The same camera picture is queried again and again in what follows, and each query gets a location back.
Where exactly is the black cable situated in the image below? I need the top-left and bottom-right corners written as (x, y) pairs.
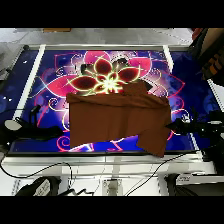
top-left (0, 153), bottom-right (75, 197)
top-left (124, 151), bottom-right (201, 197)

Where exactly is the brown garment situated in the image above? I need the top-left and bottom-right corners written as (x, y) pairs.
top-left (65, 81), bottom-right (173, 158)

